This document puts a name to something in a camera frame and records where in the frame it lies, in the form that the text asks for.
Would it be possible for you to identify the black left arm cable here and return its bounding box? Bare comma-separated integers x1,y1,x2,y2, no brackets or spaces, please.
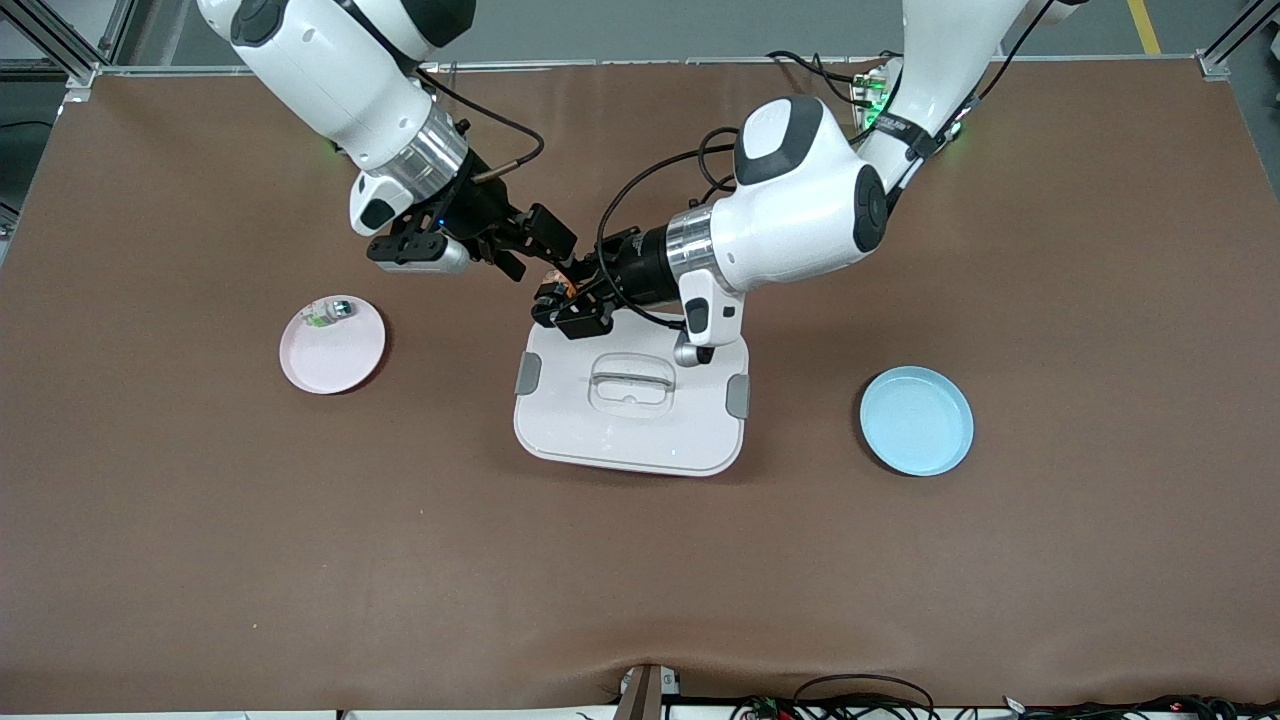
597,125,741,331

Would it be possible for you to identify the black cable bundle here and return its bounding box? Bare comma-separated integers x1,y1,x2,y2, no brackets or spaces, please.
730,674,1280,720

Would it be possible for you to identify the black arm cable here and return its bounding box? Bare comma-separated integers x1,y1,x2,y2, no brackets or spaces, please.
415,68,547,186
597,125,741,331

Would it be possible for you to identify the metal table edge bracket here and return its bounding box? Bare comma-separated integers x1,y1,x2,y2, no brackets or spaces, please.
613,664,682,720

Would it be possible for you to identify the pale pink round plate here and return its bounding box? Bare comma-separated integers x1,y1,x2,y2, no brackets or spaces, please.
279,295,387,395

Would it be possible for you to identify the white lidded storage box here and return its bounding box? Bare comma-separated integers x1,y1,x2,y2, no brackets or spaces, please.
513,318,751,477

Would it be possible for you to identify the black base cable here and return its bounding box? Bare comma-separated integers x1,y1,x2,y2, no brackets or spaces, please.
765,48,906,111

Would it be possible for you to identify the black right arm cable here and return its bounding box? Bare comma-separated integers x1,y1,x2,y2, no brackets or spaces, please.
415,68,547,186

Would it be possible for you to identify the light blue round plate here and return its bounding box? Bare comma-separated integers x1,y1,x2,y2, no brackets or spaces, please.
859,365,975,477

